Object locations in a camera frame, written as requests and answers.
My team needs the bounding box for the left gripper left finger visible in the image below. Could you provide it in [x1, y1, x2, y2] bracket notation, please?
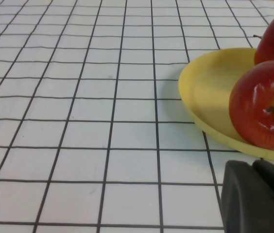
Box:
[221, 159, 274, 233]

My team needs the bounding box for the red apple with yellow patch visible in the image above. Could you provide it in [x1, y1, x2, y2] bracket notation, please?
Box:
[228, 59, 274, 152]

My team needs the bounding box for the yellow round plate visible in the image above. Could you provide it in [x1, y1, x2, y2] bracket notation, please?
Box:
[178, 48, 274, 162]

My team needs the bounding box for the white grid tablecloth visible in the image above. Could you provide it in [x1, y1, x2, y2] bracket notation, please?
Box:
[0, 0, 274, 233]

